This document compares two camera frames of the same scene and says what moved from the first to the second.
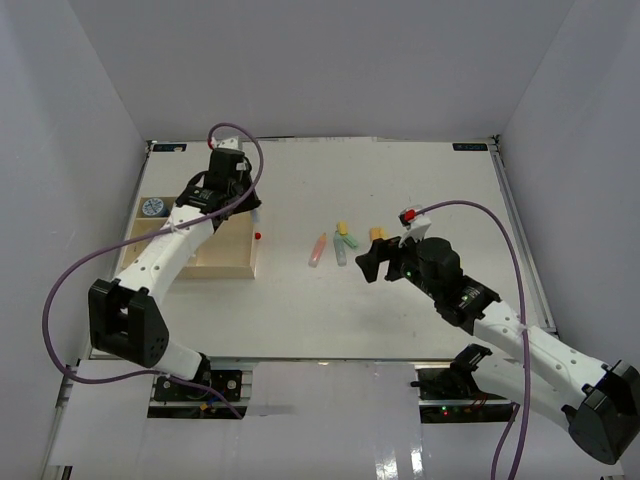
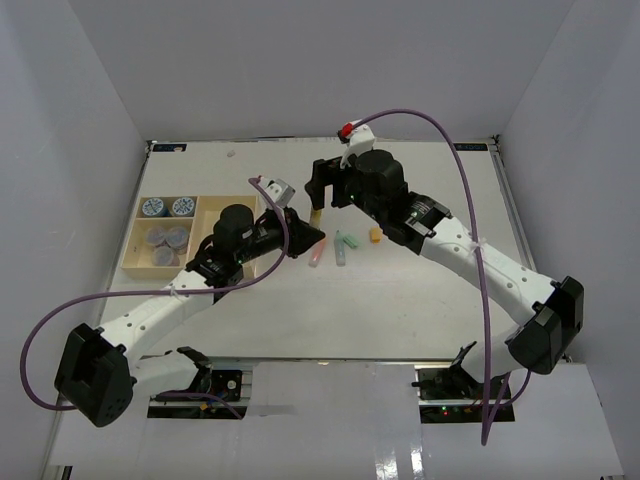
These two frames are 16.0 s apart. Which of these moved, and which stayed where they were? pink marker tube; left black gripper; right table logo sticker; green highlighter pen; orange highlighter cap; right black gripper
Moved: right black gripper; left black gripper
Stayed: orange highlighter cap; right table logo sticker; green highlighter pen; pink marker tube
